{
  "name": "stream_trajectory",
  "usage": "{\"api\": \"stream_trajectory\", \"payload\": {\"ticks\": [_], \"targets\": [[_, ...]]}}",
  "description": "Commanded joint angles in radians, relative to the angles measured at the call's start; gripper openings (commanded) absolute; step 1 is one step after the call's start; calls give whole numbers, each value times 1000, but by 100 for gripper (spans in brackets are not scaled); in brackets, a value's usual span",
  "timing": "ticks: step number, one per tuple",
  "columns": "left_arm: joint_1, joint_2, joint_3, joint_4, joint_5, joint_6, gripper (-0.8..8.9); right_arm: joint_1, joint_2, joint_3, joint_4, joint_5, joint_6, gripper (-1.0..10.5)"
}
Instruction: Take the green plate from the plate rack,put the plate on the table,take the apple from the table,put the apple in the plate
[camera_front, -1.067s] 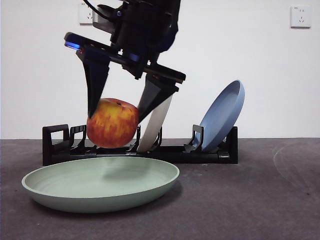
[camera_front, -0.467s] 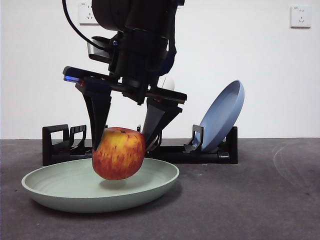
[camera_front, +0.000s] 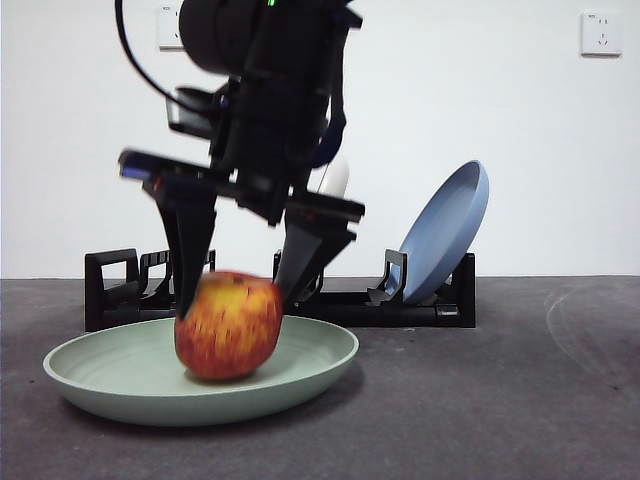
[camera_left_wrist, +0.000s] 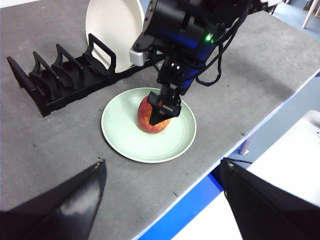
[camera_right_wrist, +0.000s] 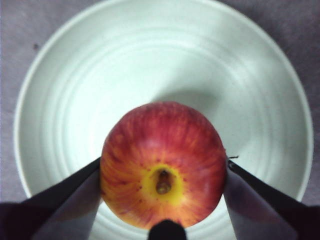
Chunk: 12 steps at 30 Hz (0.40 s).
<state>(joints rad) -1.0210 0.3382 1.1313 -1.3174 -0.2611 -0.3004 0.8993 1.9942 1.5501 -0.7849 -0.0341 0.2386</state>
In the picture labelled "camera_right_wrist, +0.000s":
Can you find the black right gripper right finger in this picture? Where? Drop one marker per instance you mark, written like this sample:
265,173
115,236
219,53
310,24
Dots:
262,210

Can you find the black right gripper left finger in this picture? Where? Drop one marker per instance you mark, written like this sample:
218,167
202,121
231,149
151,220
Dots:
55,212

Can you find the red yellow apple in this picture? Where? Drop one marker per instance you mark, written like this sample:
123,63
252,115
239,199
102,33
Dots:
162,140

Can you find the green round plate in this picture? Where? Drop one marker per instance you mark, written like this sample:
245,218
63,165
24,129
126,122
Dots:
150,50

